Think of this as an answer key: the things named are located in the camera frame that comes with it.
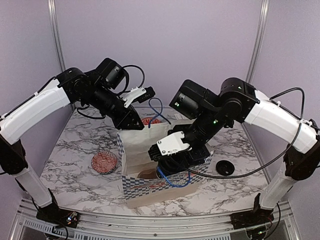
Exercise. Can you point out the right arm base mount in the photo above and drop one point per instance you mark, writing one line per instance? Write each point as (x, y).
(250, 218)

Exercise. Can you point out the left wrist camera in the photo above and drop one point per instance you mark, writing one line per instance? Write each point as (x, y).
(138, 94)

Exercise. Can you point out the aluminium front rail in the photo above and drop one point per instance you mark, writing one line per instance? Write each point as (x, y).
(102, 226)

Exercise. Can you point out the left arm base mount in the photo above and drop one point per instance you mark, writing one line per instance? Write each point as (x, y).
(60, 217)

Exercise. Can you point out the blue checkered paper bag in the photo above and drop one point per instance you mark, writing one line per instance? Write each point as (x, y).
(146, 182)

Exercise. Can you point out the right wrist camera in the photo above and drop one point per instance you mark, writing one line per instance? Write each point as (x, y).
(167, 146)

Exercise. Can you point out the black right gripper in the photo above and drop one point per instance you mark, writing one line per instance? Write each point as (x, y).
(191, 159)

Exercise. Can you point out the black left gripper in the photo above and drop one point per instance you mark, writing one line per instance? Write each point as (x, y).
(123, 121)

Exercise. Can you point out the left aluminium frame post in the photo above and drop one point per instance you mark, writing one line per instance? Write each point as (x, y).
(53, 18)

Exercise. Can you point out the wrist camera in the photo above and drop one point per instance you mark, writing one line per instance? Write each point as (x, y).
(138, 94)
(167, 146)

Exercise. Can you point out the brown cardboard cup carrier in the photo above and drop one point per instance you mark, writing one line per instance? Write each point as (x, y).
(148, 174)

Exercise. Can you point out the aluminium frame post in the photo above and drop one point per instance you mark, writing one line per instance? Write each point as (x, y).
(258, 42)
(53, 18)

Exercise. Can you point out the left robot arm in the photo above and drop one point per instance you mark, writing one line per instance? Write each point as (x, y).
(94, 88)

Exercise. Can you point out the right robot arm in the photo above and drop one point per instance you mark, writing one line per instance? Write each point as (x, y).
(239, 101)

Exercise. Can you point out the right aluminium frame post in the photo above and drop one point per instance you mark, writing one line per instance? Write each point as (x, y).
(258, 42)

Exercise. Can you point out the red patterned bowl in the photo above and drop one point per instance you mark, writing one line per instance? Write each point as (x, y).
(150, 120)
(104, 162)

